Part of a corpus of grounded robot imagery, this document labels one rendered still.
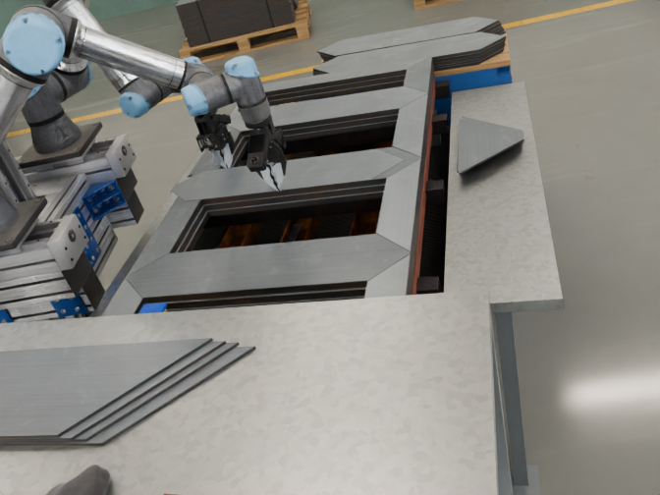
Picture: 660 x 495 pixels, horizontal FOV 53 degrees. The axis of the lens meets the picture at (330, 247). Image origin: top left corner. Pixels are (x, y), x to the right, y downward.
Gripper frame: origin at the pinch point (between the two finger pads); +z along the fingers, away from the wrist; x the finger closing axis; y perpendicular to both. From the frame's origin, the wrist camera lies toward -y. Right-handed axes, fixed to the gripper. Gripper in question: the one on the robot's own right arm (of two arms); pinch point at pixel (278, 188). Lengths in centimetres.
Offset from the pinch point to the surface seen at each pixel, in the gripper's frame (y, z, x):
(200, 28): 424, 65, 186
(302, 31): 432, 88, 96
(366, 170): 14.4, 6.4, -21.7
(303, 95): 87, 10, 11
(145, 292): -32.5, 5.4, 29.2
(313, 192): 9.2, 8.0, -6.4
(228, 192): 12.3, 5.8, 20.1
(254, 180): 17.4, 6.0, 13.0
